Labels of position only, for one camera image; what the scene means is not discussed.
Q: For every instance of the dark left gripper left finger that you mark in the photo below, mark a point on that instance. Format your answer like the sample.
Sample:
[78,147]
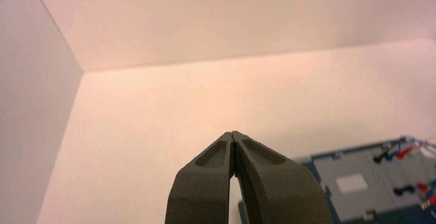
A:
[201,195]

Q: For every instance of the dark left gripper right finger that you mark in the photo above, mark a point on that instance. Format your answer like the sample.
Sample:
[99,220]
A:
[279,195]

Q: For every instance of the pale rectangular display panel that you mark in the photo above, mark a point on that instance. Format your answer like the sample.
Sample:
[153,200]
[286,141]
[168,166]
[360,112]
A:
[352,183]

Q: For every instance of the teal and grey control box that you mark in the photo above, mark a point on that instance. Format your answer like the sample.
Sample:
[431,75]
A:
[371,202]

